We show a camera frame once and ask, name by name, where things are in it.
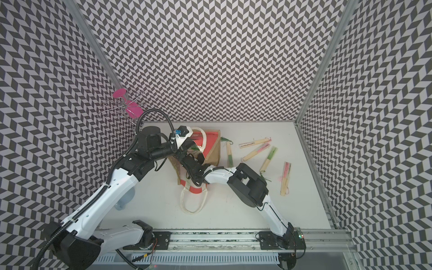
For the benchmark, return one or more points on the blue roll of tape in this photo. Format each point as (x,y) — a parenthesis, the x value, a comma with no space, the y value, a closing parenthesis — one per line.
(125,199)

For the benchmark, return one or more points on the burlap red tote bag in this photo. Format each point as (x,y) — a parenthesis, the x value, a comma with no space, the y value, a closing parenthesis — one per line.
(205,149)

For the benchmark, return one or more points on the pink tassel folding fan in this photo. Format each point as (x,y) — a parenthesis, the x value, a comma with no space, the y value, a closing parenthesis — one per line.
(254,143)

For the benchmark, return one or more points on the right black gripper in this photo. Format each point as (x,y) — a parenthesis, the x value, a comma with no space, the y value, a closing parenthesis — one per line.
(202,159)

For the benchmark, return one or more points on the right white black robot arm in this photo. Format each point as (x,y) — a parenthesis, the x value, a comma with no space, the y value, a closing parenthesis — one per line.
(251,189)

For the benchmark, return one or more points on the green folding fan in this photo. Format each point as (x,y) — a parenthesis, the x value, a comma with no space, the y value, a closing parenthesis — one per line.
(229,143)
(267,161)

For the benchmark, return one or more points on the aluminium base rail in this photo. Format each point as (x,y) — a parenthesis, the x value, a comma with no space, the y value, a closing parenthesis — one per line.
(231,240)

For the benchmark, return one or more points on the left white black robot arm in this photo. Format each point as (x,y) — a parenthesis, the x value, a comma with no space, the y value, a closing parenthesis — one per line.
(76,241)

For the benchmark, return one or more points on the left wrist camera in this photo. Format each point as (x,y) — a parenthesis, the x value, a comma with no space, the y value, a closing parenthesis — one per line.
(182,133)

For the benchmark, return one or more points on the pink blue folding fan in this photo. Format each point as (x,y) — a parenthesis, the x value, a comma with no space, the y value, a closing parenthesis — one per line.
(284,190)

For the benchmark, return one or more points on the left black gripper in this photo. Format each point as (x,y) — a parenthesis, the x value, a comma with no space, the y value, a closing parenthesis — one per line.
(183,149)

